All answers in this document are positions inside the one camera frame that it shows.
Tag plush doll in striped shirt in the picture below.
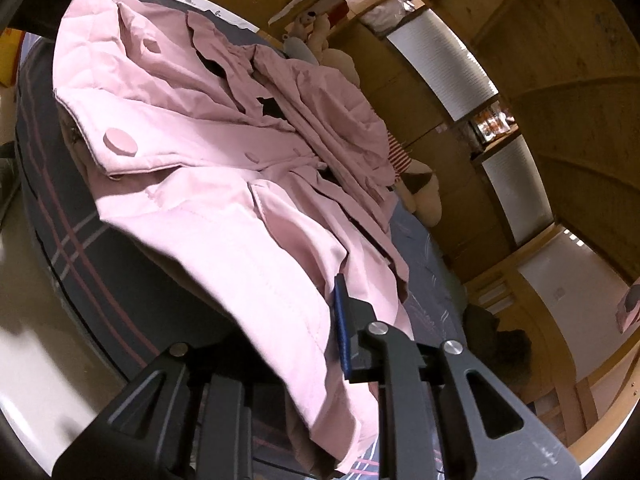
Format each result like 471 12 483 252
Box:
320 47 443 226

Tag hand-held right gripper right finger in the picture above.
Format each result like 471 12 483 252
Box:
333 274 584 480

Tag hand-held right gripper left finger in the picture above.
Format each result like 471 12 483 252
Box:
54 342 253 480

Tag small plush bear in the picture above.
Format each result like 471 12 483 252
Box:
281 9 333 53

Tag plaid blue blanket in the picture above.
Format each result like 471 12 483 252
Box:
12 0 481 480

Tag wooden slatted bed rail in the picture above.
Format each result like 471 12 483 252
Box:
465 267 518 313

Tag pink padded coat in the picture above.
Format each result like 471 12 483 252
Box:
52 0 416 471

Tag white plastic-wrapped clothes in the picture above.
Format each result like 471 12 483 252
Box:
362 0 428 37

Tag colourful packets on shelf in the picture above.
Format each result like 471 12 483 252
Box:
469 104 517 145

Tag wooden bed headboard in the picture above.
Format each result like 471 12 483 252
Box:
345 22 506 268

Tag pink bag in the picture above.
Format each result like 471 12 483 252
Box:
616 286 640 335

